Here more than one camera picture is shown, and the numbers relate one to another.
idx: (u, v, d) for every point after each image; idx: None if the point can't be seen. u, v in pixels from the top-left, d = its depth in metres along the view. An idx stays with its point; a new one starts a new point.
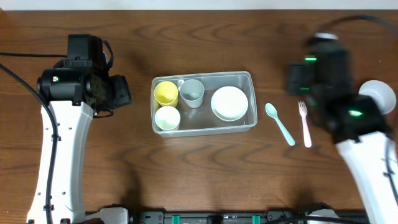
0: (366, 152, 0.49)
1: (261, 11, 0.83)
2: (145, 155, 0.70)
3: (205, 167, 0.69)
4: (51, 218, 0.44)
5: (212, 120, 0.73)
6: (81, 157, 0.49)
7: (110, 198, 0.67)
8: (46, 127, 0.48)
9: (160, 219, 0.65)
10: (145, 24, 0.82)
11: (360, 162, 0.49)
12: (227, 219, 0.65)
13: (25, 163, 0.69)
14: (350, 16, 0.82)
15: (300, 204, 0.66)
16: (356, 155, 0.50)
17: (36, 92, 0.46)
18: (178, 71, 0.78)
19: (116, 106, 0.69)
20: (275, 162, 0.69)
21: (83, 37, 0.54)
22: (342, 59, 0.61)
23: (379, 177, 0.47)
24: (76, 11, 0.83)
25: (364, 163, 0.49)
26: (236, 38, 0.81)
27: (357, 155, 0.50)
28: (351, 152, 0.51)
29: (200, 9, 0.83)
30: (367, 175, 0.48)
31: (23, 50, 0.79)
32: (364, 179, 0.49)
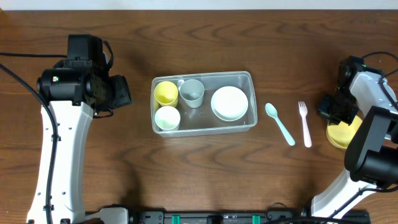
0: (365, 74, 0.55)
1: (261, 11, 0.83)
2: (145, 155, 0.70)
3: (205, 167, 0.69)
4: (51, 218, 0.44)
5: (212, 120, 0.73)
6: (81, 157, 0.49)
7: (109, 198, 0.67)
8: (46, 127, 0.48)
9: (160, 219, 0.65)
10: (145, 24, 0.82)
11: (360, 76, 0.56)
12: (227, 219, 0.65)
13: (25, 162, 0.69)
14: (350, 16, 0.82)
15: (300, 204, 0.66)
16: (359, 76, 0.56)
17: (36, 92, 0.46)
18: (178, 71, 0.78)
19: (116, 107, 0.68)
20: (274, 162, 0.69)
21: (84, 37, 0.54)
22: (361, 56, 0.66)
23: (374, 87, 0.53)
24: (76, 11, 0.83)
25: (362, 76, 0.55)
26: (236, 38, 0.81)
27: (361, 74, 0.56)
28: (359, 76, 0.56)
29: (200, 9, 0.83)
30: (364, 88, 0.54)
31: (23, 49, 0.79)
32: (363, 87, 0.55)
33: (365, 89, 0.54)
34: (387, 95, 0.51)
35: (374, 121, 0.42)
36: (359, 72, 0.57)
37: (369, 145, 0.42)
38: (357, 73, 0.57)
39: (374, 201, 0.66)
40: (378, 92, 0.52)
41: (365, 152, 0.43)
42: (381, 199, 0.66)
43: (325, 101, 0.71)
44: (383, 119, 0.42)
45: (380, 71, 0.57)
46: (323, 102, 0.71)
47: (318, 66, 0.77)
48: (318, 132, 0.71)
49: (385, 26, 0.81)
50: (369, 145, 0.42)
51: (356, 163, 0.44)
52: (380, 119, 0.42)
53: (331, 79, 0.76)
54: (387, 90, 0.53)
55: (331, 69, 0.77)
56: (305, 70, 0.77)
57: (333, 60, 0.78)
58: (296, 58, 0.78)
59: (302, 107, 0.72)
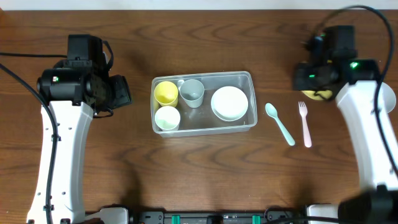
0: (360, 95, 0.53)
1: (261, 11, 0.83)
2: (145, 155, 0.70)
3: (205, 167, 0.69)
4: (51, 218, 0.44)
5: (212, 120, 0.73)
6: (81, 157, 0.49)
7: (110, 198, 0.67)
8: (46, 127, 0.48)
9: (160, 219, 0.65)
10: (145, 24, 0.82)
11: (356, 104, 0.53)
12: (227, 219, 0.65)
13: (25, 163, 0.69)
14: (350, 16, 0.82)
15: (300, 204, 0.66)
16: (353, 99, 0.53)
17: (36, 92, 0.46)
18: (178, 71, 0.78)
19: (116, 107, 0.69)
20: (275, 161, 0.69)
21: (84, 37, 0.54)
22: (349, 28, 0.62)
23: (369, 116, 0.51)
24: (76, 11, 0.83)
25: (358, 107, 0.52)
26: (236, 38, 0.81)
27: (354, 99, 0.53)
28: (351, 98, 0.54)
29: (200, 9, 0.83)
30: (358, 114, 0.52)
31: (23, 49, 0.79)
32: (357, 121, 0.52)
33: (361, 132, 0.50)
34: (386, 150, 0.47)
35: (373, 211, 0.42)
36: (350, 87, 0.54)
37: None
38: (346, 85, 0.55)
39: None
40: (375, 140, 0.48)
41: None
42: None
43: (300, 76, 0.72)
44: (380, 205, 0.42)
45: (377, 77, 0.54)
46: (298, 78, 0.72)
47: None
48: (318, 132, 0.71)
49: (385, 26, 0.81)
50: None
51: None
52: (377, 206, 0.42)
53: None
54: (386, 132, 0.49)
55: None
56: None
57: None
58: (296, 58, 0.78)
59: (302, 107, 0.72)
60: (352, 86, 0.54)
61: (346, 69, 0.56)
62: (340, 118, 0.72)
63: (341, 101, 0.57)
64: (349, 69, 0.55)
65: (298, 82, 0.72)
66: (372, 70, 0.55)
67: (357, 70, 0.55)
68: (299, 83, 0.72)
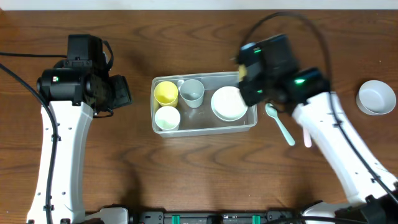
0: (315, 111, 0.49)
1: (261, 11, 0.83)
2: (145, 155, 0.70)
3: (205, 167, 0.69)
4: (51, 218, 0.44)
5: (212, 120, 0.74)
6: (81, 157, 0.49)
7: (110, 198, 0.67)
8: (46, 127, 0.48)
9: (160, 219, 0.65)
10: (146, 24, 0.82)
11: (316, 122, 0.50)
12: (227, 219, 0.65)
13: (25, 162, 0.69)
14: (351, 16, 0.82)
15: (300, 204, 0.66)
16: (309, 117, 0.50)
17: (36, 92, 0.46)
18: (178, 71, 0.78)
19: (116, 107, 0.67)
20: (275, 161, 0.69)
21: (84, 37, 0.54)
22: (282, 38, 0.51)
23: (332, 131, 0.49)
24: (76, 11, 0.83)
25: (319, 125, 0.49)
26: (236, 38, 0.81)
27: (311, 118, 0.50)
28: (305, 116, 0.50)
29: (200, 9, 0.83)
30: (324, 132, 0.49)
31: (23, 50, 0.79)
32: (321, 137, 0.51)
33: (331, 151, 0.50)
34: (359, 160, 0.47)
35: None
36: (302, 106, 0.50)
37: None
38: (299, 104, 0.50)
39: None
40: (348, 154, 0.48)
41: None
42: None
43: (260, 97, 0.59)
44: (374, 218, 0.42)
45: (326, 88, 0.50)
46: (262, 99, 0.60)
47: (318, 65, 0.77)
48: None
49: (385, 26, 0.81)
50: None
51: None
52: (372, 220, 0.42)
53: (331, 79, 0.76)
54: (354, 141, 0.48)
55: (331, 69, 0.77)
56: None
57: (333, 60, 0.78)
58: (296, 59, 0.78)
59: None
60: (304, 104, 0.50)
61: (293, 88, 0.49)
62: None
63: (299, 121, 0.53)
64: (296, 89, 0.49)
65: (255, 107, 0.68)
66: (318, 81, 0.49)
67: (306, 86, 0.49)
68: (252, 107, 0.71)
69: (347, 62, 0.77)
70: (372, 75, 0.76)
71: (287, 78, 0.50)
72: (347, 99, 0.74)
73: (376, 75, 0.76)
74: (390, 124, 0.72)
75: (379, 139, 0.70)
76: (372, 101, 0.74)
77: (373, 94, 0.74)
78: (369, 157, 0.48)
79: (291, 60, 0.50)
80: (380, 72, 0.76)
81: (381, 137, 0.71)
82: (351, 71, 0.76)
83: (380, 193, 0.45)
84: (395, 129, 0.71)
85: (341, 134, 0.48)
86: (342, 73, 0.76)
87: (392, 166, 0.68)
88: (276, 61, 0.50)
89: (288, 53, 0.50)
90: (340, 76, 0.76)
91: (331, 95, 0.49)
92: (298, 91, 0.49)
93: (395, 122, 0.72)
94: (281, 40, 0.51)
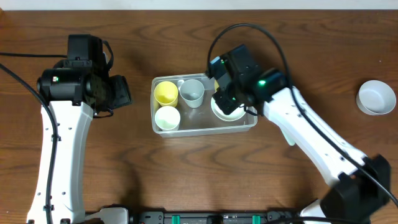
0: (280, 104, 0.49)
1: (261, 11, 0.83)
2: (145, 155, 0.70)
3: (205, 167, 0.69)
4: (51, 218, 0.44)
5: (212, 120, 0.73)
6: (81, 157, 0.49)
7: (110, 198, 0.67)
8: (46, 127, 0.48)
9: (160, 219, 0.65)
10: (145, 24, 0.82)
11: (282, 116, 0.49)
12: (227, 219, 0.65)
13: (25, 163, 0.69)
14: (351, 16, 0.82)
15: (300, 204, 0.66)
16: (275, 111, 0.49)
17: (36, 92, 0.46)
18: (178, 71, 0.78)
19: (116, 107, 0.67)
20: (274, 162, 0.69)
21: (84, 38, 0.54)
22: (242, 47, 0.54)
23: (297, 120, 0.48)
24: (76, 11, 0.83)
25: (286, 117, 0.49)
26: (236, 38, 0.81)
27: (277, 112, 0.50)
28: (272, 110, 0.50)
29: (200, 9, 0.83)
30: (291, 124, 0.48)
31: (23, 50, 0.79)
32: (290, 128, 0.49)
33: (301, 139, 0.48)
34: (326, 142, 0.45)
35: (346, 202, 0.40)
36: (268, 102, 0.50)
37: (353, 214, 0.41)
38: (265, 102, 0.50)
39: None
40: (315, 139, 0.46)
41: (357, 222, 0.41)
42: None
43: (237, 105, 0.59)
44: (349, 193, 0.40)
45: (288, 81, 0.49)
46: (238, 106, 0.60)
47: (317, 65, 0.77)
48: None
49: (385, 26, 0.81)
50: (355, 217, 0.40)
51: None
52: (348, 195, 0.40)
53: (331, 79, 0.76)
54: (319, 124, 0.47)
55: (331, 69, 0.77)
56: (305, 70, 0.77)
57: (333, 60, 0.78)
58: (296, 59, 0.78)
59: None
60: (269, 101, 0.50)
61: (257, 89, 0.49)
62: (339, 118, 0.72)
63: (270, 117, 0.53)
64: (259, 89, 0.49)
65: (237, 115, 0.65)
66: (280, 79, 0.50)
67: (269, 86, 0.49)
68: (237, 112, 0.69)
69: (346, 62, 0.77)
70: (372, 75, 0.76)
71: (252, 81, 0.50)
72: (348, 98, 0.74)
73: (376, 75, 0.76)
74: (390, 124, 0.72)
75: (379, 139, 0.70)
76: (373, 101, 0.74)
77: (374, 94, 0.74)
78: (334, 137, 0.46)
79: (253, 65, 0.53)
80: (380, 72, 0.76)
81: (381, 137, 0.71)
82: (351, 71, 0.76)
83: (351, 168, 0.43)
84: (395, 129, 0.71)
85: (305, 122, 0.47)
86: (342, 73, 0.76)
87: (392, 166, 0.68)
88: (239, 69, 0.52)
89: (252, 60, 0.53)
90: (340, 76, 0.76)
91: (292, 88, 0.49)
92: (262, 91, 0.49)
93: (395, 123, 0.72)
94: (242, 49, 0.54)
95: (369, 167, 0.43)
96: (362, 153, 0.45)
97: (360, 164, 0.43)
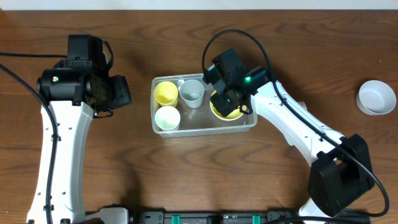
0: (263, 95, 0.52)
1: (262, 11, 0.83)
2: (145, 155, 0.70)
3: (205, 167, 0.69)
4: (51, 218, 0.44)
5: (212, 121, 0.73)
6: (81, 157, 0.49)
7: (109, 198, 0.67)
8: (46, 127, 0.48)
9: (160, 219, 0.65)
10: (146, 23, 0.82)
11: (266, 106, 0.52)
12: (227, 219, 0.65)
13: (25, 162, 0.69)
14: (351, 16, 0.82)
15: (300, 204, 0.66)
16: (260, 102, 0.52)
17: (36, 92, 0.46)
18: (178, 71, 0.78)
19: (116, 107, 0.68)
20: (274, 162, 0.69)
21: (83, 38, 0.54)
22: (231, 50, 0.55)
23: (279, 108, 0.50)
24: (76, 12, 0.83)
25: (270, 107, 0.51)
26: (236, 38, 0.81)
27: (260, 102, 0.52)
28: (257, 102, 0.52)
29: (200, 9, 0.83)
30: (275, 112, 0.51)
31: (23, 50, 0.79)
32: (274, 116, 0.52)
33: (285, 126, 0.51)
34: (305, 126, 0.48)
35: (326, 179, 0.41)
36: (253, 96, 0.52)
37: (335, 192, 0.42)
38: (250, 96, 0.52)
39: (373, 201, 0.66)
40: (297, 125, 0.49)
41: (341, 200, 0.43)
42: (380, 199, 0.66)
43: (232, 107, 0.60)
44: (328, 170, 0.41)
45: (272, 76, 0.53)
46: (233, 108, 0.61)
47: (317, 65, 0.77)
48: None
49: (385, 25, 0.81)
50: (337, 194, 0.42)
51: (332, 212, 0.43)
52: (327, 172, 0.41)
53: (331, 79, 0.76)
54: (299, 110, 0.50)
55: (330, 69, 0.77)
56: (305, 70, 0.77)
57: (333, 60, 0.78)
58: (296, 59, 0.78)
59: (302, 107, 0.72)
60: (254, 94, 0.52)
61: (244, 86, 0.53)
62: (339, 118, 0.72)
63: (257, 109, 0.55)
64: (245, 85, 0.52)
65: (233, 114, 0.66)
66: (264, 77, 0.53)
67: (254, 84, 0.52)
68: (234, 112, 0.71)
69: (346, 62, 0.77)
70: (372, 75, 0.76)
71: (240, 79, 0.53)
72: (348, 98, 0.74)
73: (376, 75, 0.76)
74: (390, 124, 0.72)
75: (379, 139, 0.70)
76: (373, 101, 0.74)
77: (374, 96, 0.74)
78: (314, 121, 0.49)
79: (242, 65, 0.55)
80: (380, 72, 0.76)
81: (381, 137, 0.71)
82: (351, 71, 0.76)
83: (329, 148, 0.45)
84: (395, 129, 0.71)
85: (286, 109, 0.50)
86: (342, 73, 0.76)
87: (392, 166, 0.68)
88: (229, 70, 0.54)
89: (240, 60, 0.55)
90: (340, 76, 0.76)
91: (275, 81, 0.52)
92: (249, 87, 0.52)
93: (395, 122, 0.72)
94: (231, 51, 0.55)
95: (346, 146, 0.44)
96: (341, 134, 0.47)
97: (338, 143, 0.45)
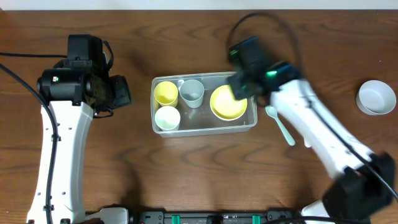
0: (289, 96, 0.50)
1: (262, 12, 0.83)
2: (145, 155, 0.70)
3: (205, 167, 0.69)
4: (51, 218, 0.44)
5: (212, 121, 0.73)
6: (81, 157, 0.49)
7: (110, 198, 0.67)
8: (46, 127, 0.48)
9: (160, 219, 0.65)
10: (146, 23, 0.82)
11: (290, 106, 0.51)
12: (227, 219, 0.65)
13: (25, 162, 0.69)
14: (351, 16, 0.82)
15: (300, 204, 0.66)
16: (284, 102, 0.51)
17: (36, 92, 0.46)
18: (178, 71, 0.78)
19: (116, 107, 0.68)
20: (275, 162, 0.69)
21: (83, 38, 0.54)
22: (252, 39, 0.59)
23: (304, 111, 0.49)
24: (76, 11, 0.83)
25: (295, 109, 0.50)
26: (236, 38, 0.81)
27: (286, 102, 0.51)
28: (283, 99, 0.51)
29: (200, 9, 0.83)
30: (300, 115, 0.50)
31: (24, 50, 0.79)
32: (296, 117, 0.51)
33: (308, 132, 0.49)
34: (332, 134, 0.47)
35: (349, 195, 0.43)
36: (277, 93, 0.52)
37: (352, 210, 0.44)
38: (273, 93, 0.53)
39: None
40: (322, 132, 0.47)
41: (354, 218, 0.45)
42: None
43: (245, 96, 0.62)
44: (352, 186, 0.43)
45: (297, 75, 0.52)
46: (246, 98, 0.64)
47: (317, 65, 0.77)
48: None
49: (385, 25, 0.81)
50: (357, 210, 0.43)
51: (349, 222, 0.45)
52: (351, 189, 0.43)
53: (331, 79, 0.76)
54: (328, 119, 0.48)
55: (331, 69, 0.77)
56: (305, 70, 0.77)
57: (333, 60, 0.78)
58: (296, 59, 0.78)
59: None
60: (278, 91, 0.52)
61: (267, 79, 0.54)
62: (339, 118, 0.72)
63: (278, 106, 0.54)
64: (270, 79, 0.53)
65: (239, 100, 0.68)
66: (288, 73, 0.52)
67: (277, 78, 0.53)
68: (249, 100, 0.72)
69: (346, 62, 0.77)
70: (372, 75, 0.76)
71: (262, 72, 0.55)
72: (348, 99, 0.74)
73: (376, 75, 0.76)
74: (390, 124, 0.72)
75: (379, 139, 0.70)
76: (373, 101, 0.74)
77: (374, 95, 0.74)
78: (339, 131, 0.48)
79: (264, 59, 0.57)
80: (380, 72, 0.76)
81: (381, 137, 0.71)
82: (351, 71, 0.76)
83: (358, 163, 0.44)
84: (395, 129, 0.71)
85: (312, 114, 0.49)
86: (342, 73, 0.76)
87: None
88: (251, 60, 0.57)
89: (260, 52, 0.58)
90: (340, 76, 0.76)
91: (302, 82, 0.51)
92: (273, 82, 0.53)
93: (395, 122, 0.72)
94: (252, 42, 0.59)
95: (375, 165, 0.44)
96: (369, 149, 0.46)
97: (366, 160, 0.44)
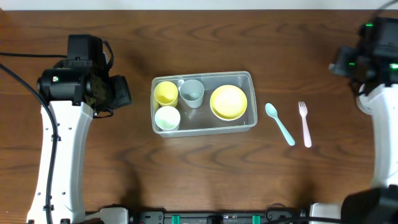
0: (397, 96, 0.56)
1: (262, 12, 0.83)
2: (145, 155, 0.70)
3: (205, 167, 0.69)
4: (51, 218, 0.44)
5: (212, 120, 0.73)
6: (81, 157, 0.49)
7: (110, 198, 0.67)
8: (46, 127, 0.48)
9: (160, 219, 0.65)
10: (146, 23, 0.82)
11: (388, 108, 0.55)
12: (227, 219, 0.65)
13: (25, 162, 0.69)
14: (351, 17, 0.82)
15: (300, 204, 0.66)
16: (387, 99, 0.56)
17: (36, 92, 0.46)
18: (178, 71, 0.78)
19: (116, 107, 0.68)
20: (275, 162, 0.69)
21: (84, 38, 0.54)
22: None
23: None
24: (76, 12, 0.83)
25: (390, 111, 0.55)
26: (236, 38, 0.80)
27: (387, 102, 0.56)
28: (384, 96, 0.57)
29: (200, 9, 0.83)
30: (391, 121, 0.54)
31: (23, 49, 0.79)
32: (384, 120, 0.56)
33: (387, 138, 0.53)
34: None
35: (380, 206, 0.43)
36: (385, 88, 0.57)
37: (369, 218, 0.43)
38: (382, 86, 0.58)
39: None
40: None
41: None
42: None
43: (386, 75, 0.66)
44: (390, 201, 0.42)
45: None
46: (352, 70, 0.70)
47: (317, 65, 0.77)
48: (318, 133, 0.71)
49: None
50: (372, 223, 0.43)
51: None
52: (387, 203, 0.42)
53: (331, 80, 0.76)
54: None
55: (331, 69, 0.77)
56: (305, 70, 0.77)
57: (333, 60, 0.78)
58: (296, 59, 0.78)
59: (302, 107, 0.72)
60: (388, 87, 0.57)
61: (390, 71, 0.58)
62: (339, 118, 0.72)
63: (375, 98, 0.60)
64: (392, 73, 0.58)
65: (336, 66, 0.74)
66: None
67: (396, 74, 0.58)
68: (337, 66, 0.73)
69: None
70: None
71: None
72: (347, 99, 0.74)
73: None
74: None
75: None
76: None
77: None
78: None
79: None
80: None
81: None
82: None
83: None
84: None
85: None
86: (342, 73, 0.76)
87: None
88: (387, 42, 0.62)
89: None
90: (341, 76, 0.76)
91: None
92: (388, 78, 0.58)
93: None
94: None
95: None
96: None
97: None
